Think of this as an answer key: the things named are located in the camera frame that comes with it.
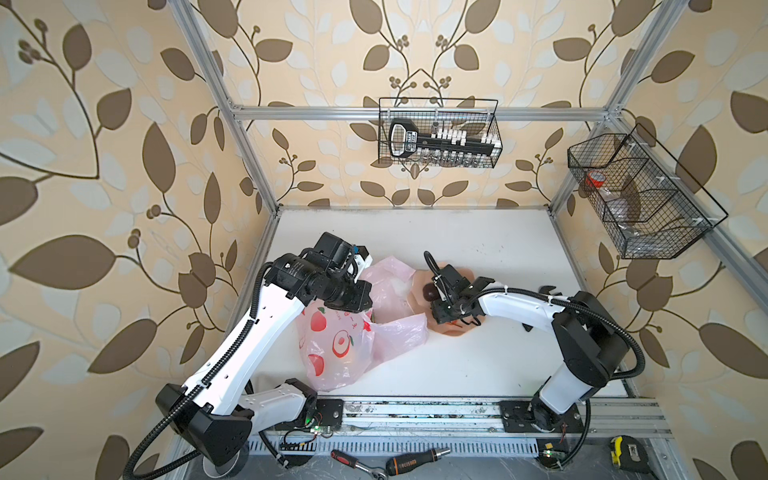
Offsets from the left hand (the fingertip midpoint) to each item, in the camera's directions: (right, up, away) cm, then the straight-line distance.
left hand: (374, 302), depth 69 cm
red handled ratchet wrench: (-5, -37, -1) cm, 37 cm away
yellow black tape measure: (+58, -34, -1) cm, 67 cm away
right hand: (+19, -8, +21) cm, 30 cm away
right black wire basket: (+68, +22, +4) cm, 72 cm away
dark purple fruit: (+16, -2, +22) cm, 27 cm away
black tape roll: (-32, -35, -4) cm, 48 cm away
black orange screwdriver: (+6, -35, -3) cm, 36 cm away
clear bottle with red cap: (+61, +30, +13) cm, 69 cm away
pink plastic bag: (-9, -12, +3) cm, 15 cm away
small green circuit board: (+42, -38, +2) cm, 57 cm away
